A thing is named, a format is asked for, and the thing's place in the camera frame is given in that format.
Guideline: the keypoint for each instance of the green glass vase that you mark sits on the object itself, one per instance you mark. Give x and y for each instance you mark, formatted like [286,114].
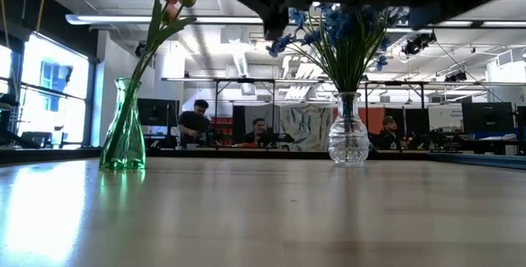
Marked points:
[123,152]

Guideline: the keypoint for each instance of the clear cut-glass vase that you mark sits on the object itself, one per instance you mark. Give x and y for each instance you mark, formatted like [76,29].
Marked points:
[348,144]

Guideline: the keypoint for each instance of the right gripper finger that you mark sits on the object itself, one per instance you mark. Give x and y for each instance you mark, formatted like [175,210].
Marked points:
[275,24]

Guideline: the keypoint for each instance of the blue artificial flower spray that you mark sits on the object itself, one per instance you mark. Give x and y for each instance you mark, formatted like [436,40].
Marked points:
[337,24]
[279,44]
[381,62]
[296,16]

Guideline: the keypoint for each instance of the black overhead truss beam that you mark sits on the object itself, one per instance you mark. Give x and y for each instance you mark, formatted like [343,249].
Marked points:
[246,80]

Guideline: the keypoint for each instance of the white crumpled sheet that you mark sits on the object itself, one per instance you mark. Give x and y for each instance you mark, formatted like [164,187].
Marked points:
[306,127]

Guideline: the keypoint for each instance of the red cabinet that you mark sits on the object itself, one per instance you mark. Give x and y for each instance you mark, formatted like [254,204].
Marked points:
[224,125]

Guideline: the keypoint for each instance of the long fluorescent ceiling light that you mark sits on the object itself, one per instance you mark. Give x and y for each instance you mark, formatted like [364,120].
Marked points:
[123,19]
[493,24]

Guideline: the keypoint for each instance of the white sign board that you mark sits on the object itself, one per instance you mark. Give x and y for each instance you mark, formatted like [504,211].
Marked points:
[444,119]

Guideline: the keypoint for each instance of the black computer monitor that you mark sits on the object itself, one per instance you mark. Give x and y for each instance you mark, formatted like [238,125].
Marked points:
[487,117]
[158,113]

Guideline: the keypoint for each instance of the black ceiling spotlight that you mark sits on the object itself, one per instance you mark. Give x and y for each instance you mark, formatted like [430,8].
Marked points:
[140,49]
[417,44]

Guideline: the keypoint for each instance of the orange wall panel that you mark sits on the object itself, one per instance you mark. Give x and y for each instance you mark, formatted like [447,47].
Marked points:
[376,119]

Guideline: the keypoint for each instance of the person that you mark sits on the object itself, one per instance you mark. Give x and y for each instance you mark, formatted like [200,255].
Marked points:
[193,123]
[259,129]
[388,135]

